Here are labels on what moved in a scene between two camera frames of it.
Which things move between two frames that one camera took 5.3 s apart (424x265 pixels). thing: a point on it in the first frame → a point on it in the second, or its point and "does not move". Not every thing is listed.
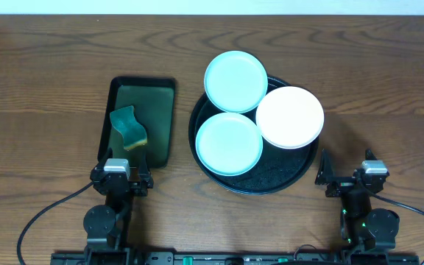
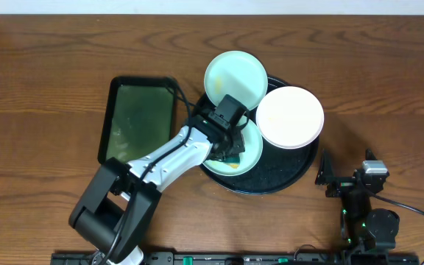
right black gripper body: x=347 y=185 does not move
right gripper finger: x=369 y=155 does not move
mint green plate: x=235 y=81 does not move
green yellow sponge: x=134 y=133 → x=232 y=161
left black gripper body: x=120 y=182 → x=234 y=148
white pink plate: x=290 y=118 does not move
